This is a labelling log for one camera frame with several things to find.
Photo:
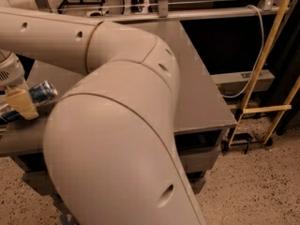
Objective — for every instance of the Red Bull can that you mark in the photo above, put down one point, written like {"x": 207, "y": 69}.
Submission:
{"x": 41, "y": 94}

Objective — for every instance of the middle grey drawer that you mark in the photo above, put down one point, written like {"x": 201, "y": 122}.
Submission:
{"x": 196, "y": 181}

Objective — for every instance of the grey drawer cabinet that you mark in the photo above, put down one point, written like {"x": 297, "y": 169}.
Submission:
{"x": 200, "y": 110}

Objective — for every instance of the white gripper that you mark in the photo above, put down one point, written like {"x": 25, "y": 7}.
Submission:
{"x": 10, "y": 73}

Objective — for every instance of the grey metal railing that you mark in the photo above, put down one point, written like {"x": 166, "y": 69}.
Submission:
{"x": 121, "y": 12}

